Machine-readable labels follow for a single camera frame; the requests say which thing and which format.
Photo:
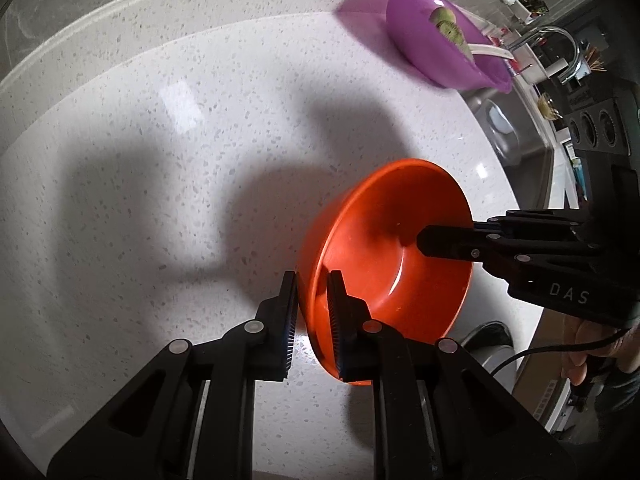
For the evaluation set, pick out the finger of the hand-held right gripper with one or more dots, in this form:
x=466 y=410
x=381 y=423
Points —
x=445 y=242

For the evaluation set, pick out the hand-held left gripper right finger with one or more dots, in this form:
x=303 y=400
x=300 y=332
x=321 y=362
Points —
x=334 y=330

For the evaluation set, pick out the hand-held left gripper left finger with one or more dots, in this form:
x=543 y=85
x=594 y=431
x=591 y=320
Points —
x=290 y=325

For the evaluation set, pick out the orange bowl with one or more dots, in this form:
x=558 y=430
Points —
x=390 y=260

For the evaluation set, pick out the person's right hand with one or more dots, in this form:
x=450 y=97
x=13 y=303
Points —
x=580 y=355

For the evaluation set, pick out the stainless steel sink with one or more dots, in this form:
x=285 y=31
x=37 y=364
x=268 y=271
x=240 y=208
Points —
x=520 y=160

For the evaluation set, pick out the person's dark trousers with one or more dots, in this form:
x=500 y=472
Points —
x=617 y=402

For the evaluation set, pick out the toothpick holder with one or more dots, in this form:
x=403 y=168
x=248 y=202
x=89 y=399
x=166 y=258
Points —
x=594 y=60

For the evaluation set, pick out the white cup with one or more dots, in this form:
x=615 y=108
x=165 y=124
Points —
x=537 y=72

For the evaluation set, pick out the green kiwi slice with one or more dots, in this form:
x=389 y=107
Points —
x=465 y=49
x=450 y=31
x=443 y=14

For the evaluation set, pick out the white spoon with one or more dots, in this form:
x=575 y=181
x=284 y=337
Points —
x=492 y=51

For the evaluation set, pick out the purple bowl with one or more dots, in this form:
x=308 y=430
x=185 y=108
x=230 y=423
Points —
x=425 y=45

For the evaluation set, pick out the chrome faucet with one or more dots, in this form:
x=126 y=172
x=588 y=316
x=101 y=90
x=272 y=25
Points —
x=555 y=32

